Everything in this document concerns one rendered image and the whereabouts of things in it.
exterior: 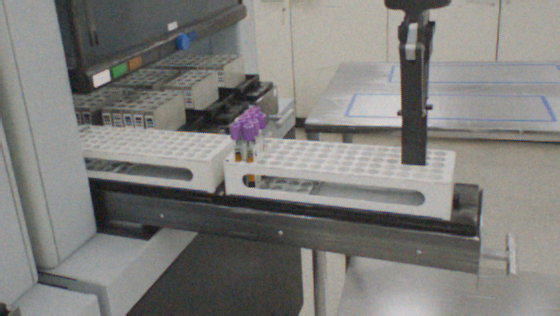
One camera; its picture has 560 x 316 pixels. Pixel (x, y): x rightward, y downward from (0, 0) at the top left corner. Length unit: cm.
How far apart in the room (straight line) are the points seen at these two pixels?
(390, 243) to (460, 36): 236
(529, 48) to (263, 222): 242
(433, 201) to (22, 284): 53
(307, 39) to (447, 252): 252
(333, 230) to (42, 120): 41
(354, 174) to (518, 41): 238
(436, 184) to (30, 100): 52
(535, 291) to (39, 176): 121
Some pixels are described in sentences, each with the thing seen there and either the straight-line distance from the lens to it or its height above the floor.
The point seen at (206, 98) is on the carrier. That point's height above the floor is 84.
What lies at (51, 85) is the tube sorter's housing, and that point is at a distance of 81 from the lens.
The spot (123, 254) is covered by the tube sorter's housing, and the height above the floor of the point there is 73.
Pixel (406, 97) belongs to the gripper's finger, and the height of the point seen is 97.
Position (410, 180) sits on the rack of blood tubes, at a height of 86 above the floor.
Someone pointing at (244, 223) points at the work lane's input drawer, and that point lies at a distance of 80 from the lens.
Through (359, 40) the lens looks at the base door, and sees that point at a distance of 312.
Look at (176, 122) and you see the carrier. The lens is 107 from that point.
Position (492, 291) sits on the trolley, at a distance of 158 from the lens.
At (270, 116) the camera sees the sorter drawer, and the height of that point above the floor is 75.
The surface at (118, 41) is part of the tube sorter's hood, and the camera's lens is 91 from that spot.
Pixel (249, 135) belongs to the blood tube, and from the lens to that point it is 76.
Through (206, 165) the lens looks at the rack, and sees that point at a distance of 81.
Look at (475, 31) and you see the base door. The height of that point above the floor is 57.
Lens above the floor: 118
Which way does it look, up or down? 20 degrees down
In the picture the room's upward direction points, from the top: 5 degrees counter-clockwise
